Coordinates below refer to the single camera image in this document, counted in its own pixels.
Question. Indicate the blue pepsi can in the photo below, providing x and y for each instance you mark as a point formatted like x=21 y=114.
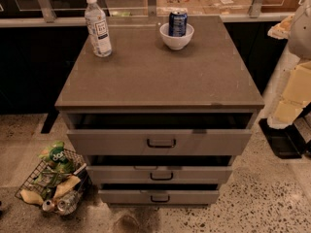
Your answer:
x=178 y=23

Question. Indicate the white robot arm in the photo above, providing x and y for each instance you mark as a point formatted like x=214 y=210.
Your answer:
x=288 y=91

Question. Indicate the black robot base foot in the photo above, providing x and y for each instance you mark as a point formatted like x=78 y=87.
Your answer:
x=285 y=143

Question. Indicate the white ceramic bowl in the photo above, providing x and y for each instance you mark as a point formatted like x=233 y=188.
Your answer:
x=175 y=43

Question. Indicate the silver crushed can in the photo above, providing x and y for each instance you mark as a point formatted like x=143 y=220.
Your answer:
x=68 y=203

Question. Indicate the grey drawer cabinet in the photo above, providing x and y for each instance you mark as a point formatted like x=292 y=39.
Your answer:
x=144 y=84

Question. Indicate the top grey drawer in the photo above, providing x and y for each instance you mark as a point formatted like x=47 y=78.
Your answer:
x=159 y=141

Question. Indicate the grey drawer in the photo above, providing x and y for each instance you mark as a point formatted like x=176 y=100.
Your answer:
x=159 y=174
x=166 y=197
x=159 y=141

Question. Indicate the middle grey drawer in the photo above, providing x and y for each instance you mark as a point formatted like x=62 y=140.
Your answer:
x=159 y=174

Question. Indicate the bottom grey drawer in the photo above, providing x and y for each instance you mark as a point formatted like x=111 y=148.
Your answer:
x=166 y=197

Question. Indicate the clear plastic water bottle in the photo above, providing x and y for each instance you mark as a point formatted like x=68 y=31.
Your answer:
x=97 y=29

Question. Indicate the yellow snack bag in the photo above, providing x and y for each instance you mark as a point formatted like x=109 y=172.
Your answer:
x=66 y=186

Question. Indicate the green snack bag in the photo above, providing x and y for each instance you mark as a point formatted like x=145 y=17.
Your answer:
x=55 y=157

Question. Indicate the wire basket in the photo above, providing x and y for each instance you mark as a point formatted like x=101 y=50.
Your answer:
x=40 y=186

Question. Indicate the metal railing frame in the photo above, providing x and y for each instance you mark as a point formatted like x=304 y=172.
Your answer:
x=22 y=13

